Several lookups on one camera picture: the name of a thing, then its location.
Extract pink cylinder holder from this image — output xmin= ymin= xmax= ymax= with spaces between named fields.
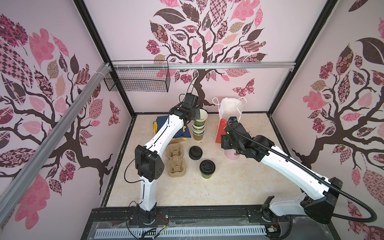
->
xmin=225 ymin=149 xmax=240 ymax=161

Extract black cup lid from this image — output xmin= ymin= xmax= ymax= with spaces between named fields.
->
xmin=199 ymin=160 xmax=216 ymax=171

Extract green paper coffee cup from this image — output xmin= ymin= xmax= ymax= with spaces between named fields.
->
xmin=201 ymin=169 xmax=215 ymax=179

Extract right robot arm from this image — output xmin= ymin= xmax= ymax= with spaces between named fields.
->
xmin=221 ymin=117 xmax=377 ymax=224

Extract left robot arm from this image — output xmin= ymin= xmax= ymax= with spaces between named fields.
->
xmin=135 ymin=93 xmax=200 ymax=224

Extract stack of paper cups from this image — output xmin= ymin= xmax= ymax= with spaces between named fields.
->
xmin=192 ymin=125 xmax=205 ymax=141

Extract blue napkin stack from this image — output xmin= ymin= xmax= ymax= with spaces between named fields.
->
xmin=153 ymin=116 xmax=191 ymax=139

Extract red white paper bag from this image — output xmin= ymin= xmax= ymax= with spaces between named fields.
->
xmin=213 ymin=97 xmax=248 ymax=144

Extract cardboard napkin box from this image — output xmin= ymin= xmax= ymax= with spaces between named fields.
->
xmin=170 ymin=138 xmax=188 ymax=144

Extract yellow napkins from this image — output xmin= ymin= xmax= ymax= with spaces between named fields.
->
xmin=153 ymin=121 xmax=188 ymax=139

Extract stack of black lids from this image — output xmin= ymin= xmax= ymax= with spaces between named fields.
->
xmin=189 ymin=146 xmax=203 ymax=161

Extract pulp cup carrier tray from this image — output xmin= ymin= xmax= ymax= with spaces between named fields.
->
xmin=166 ymin=143 xmax=187 ymax=178

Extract aluminium frame bar back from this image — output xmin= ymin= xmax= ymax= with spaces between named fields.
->
xmin=112 ymin=61 xmax=296 ymax=70

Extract aluminium frame bar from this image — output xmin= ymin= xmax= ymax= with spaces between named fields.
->
xmin=112 ymin=61 xmax=296 ymax=70
xmin=1 ymin=63 xmax=112 ymax=225

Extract black wire basket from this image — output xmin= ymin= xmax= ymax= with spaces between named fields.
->
xmin=104 ymin=60 xmax=171 ymax=93

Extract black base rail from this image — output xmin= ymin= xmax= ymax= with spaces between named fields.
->
xmin=81 ymin=203 xmax=340 ymax=240

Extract white cable duct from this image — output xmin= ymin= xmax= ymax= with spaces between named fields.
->
xmin=93 ymin=226 xmax=267 ymax=240

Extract aluminium frame bar left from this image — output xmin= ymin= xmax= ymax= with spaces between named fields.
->
xmin=1 ymin=63 xmax=112 ymax=225

